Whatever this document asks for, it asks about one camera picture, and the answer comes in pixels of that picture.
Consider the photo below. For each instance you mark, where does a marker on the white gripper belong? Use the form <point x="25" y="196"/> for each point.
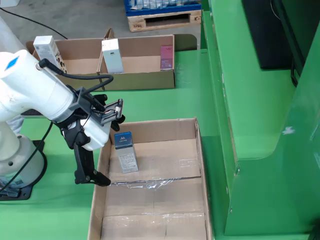
<point x="97" y="135"/>

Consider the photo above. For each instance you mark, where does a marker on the blue rectangular product box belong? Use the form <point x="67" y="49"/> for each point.
<point x="126" y="152"/>

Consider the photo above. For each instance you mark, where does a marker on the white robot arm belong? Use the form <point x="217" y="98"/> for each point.
<point x="27" y="85"/>

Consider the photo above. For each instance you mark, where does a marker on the large shallow cardboard tray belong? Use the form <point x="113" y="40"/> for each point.
<point x="155" y="160"/>

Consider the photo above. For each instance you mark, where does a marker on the cardboard box with flap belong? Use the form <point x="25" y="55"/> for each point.
<point x="140" y="81"/>

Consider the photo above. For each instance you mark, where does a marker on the cardboard box with spotted carton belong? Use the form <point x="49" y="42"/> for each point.
<point x="80" y="50"/>

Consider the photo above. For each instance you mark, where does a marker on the pink product box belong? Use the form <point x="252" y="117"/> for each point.
<point x="166" y="57"/>

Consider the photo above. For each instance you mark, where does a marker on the smartphone in clear case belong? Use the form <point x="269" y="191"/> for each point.
<point x="31" y="113"/>

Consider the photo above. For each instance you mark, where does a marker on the plain white tall carton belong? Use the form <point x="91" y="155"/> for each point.
<point x="112" y="57"/>

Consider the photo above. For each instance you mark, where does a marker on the white carton with black spots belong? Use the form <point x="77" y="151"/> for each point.
<point x="46" y="48"/>

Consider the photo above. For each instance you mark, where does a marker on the wooden pallet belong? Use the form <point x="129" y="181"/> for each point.
<point x="137" y="25"/>

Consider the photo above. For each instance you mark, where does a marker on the clear plastic bagged goods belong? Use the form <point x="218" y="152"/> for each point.
<point x="162" y="3"/>

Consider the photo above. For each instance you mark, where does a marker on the green metal cabinet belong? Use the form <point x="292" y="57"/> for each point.
<point x="250" y="100"/>

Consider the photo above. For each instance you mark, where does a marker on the white floor container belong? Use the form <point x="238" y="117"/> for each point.
<point x="8" y="3"/>

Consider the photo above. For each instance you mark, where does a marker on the black flat monitor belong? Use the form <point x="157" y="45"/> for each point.
<point x="265" y="37"/>

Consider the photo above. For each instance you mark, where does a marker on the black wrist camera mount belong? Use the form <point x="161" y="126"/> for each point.
<point x="82" y="101"/>

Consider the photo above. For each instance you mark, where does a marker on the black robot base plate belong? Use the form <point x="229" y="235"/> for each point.
<point x="25" y="193"/>

